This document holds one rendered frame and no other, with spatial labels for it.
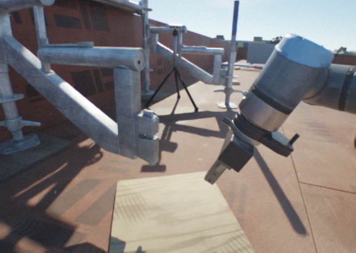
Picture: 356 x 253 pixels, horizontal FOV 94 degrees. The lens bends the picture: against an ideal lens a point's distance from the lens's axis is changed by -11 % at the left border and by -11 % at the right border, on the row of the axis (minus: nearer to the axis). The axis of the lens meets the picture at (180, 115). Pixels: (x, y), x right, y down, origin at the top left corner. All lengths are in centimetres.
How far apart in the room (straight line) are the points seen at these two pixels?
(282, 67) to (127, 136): 36
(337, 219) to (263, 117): 43
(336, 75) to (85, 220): 65
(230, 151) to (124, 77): 27
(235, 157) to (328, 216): 40
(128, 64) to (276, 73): 29
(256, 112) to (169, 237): 33
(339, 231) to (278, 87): 45
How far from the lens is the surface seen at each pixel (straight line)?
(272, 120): 35
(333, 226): 66
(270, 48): 625
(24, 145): 100
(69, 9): 130
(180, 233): 49
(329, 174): 89
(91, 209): 60
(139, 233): 50
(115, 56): 43
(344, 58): 1244
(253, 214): 59
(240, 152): 35
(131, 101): 43
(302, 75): 34
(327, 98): 44
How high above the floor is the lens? 41
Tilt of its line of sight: 20 degrees down
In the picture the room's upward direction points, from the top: 2 degrees clockwise
